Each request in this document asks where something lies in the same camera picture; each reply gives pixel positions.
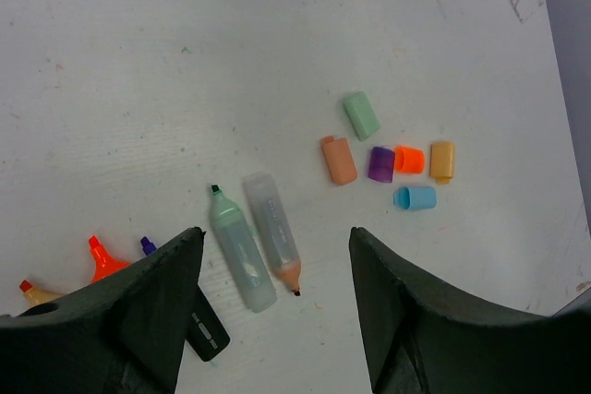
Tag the green pastel highlighter body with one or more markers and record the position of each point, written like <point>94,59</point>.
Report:
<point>241,253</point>

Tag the yellow pastel cap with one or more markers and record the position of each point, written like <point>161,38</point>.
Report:
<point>442,162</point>

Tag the purple cap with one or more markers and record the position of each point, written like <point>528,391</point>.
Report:
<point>381,164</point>

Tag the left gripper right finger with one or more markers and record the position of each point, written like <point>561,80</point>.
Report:
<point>423,335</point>

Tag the green pastel cap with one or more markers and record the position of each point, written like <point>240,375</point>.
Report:
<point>361,115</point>

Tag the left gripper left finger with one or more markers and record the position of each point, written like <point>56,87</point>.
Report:
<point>122,334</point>

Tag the orange pastel cap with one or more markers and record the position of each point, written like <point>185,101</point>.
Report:
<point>339,160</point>

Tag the purple black highlighter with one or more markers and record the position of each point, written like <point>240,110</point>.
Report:
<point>206,334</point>

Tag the orange cap black highlighter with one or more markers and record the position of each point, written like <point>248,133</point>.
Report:
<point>105,264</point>

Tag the orange neon cap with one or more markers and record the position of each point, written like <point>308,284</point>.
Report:
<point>408,160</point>

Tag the light blue cap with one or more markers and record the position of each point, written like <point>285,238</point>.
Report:
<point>415,197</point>

